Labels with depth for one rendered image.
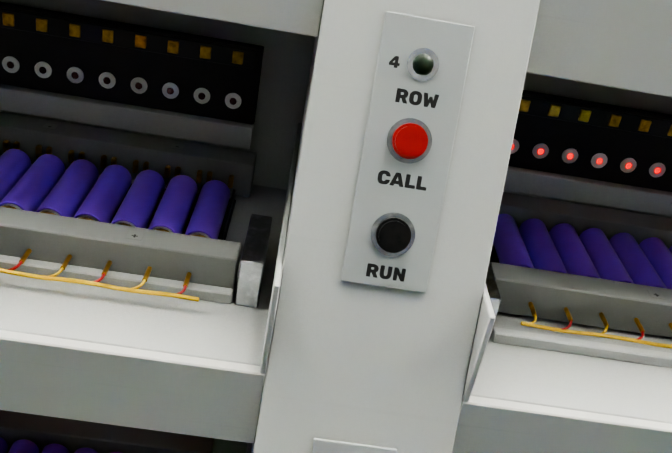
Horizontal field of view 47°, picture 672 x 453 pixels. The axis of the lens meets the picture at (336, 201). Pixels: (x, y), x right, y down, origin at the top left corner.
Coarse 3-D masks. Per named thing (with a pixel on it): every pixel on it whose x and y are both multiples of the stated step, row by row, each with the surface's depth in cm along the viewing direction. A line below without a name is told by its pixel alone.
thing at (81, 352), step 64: (128, 128) 51; (192, 128) 51; (256, 192) 51; (256, 256) 39; (0, 320) 36; (64, 320) 37; (128, 320) 38; (192, 320) 38; (256, 320) 39; (0, 384) 36; (64, 384) 36; (128, 384) 36; (192, 384) 36; (256, 384) 36
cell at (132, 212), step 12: (144, 180) 46; (156, 180) 47; (132, 192) 45; (144, 192) 45; (156, 192) 46; (132, 204) 43; (144, 204) 44; (156, 204) 46; (120, 216) 42; (132, 216) 42; (144, 216) 43
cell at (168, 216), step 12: (180, 180) 47; (192, 180) 48; (168, 192) 46; (180, 192) 46; (192, 192) 47; (168, 204) 44; (180, 204) 45; (192, 204) 47; (156, 216) 43; (168, 216) 43; (180, 216) 44; (156, 228) 42; (168, 228) 42; (180, 228) 43
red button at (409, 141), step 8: (400, 128) 34; (408, 128) 34; (416, 128) 34; (400, 136) 34; (408, 136) 34; (416, 136) 34; (424, 136) 34; (392, 144) 34; (400, 144) 34; (408, 144) 34; (416, 144) 34; (424, 144) 34; (400, 152) 34; (408, 152) 34; (416, 152) 34
